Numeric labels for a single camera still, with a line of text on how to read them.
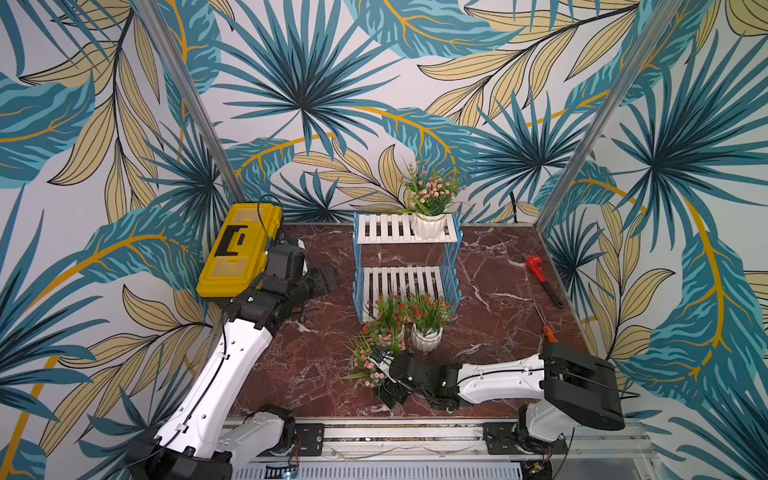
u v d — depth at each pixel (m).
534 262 1.09
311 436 0.74
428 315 0.78
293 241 0.64
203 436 0.37
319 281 0.65
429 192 0.69
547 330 0.92
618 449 0.73
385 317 0.80
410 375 0.60
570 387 0.44
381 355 0.69
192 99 0.82
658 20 0.69
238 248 0.89
